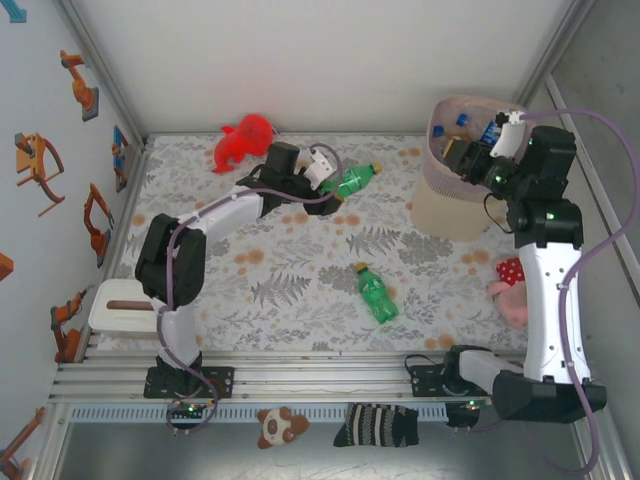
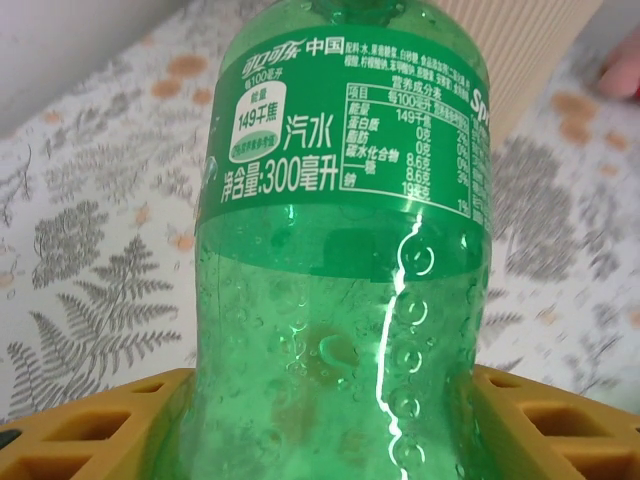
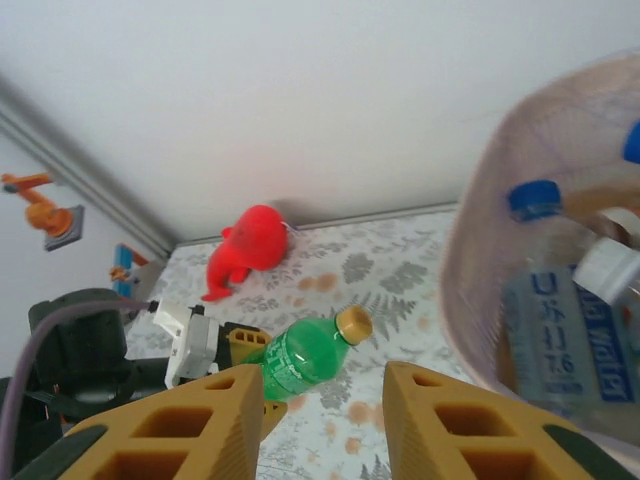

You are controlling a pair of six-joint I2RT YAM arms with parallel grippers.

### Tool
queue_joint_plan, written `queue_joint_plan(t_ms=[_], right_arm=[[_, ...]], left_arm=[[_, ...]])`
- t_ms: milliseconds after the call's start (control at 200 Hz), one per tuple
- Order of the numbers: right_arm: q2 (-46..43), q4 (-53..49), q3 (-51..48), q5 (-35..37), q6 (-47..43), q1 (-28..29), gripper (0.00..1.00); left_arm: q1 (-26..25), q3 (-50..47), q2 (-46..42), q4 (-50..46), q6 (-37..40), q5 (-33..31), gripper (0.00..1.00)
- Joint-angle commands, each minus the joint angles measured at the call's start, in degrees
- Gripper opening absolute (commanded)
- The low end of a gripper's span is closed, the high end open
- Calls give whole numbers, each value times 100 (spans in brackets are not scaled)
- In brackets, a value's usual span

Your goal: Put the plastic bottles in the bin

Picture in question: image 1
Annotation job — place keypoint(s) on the light blue label water bottle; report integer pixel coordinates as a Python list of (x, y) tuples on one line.
[(439, 131)]

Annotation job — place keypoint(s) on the blue label bottle blue cap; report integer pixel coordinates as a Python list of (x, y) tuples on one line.
[(462, 119)]

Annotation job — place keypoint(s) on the clear bottle dark blue label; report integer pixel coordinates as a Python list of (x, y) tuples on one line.
[(490, 131)]

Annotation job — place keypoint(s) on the green plastic soda bottle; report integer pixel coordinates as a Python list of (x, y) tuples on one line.
[(377, 295), (352, 179)]

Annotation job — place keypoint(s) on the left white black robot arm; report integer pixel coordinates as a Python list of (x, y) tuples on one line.
[(225, 220)]

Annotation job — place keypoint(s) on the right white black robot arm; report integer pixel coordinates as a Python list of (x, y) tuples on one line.
[(542, 310)]

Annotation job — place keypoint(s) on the pink mesh waste bin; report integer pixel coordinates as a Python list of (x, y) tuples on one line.
[(445, 215)]

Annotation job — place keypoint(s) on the red plush toy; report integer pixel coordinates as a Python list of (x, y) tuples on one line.
[(250, 135)]

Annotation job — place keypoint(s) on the pink plush toy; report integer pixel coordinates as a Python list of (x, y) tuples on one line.
[(510, 300)]

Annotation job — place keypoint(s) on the white tissue box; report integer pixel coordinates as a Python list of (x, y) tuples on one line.
[(112, 322)]

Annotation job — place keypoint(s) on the black striped sock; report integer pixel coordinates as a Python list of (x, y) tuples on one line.
[(375, 425)]

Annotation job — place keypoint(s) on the brown teddy bear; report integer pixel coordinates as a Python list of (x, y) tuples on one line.
[(277, 427)]

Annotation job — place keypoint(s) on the black controller board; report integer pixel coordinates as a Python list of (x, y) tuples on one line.
[(462, 415), (187, 411)]

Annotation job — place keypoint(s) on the aluminium corner post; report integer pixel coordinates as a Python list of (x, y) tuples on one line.
[(560, 40), (102, 67)]

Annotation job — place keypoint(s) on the blue orange wall sticker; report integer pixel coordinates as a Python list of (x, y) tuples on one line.
[(119, 150)]

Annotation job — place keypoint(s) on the aluminium frame rail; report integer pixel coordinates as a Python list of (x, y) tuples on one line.
[(325, 385)]

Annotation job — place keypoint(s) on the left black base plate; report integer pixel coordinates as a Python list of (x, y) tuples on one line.
[(222, 380)]

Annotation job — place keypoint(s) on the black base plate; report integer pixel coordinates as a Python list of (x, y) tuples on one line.
[(222, 380), (425, 382)]

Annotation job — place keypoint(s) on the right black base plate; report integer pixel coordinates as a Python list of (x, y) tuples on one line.
[(425, 382)]

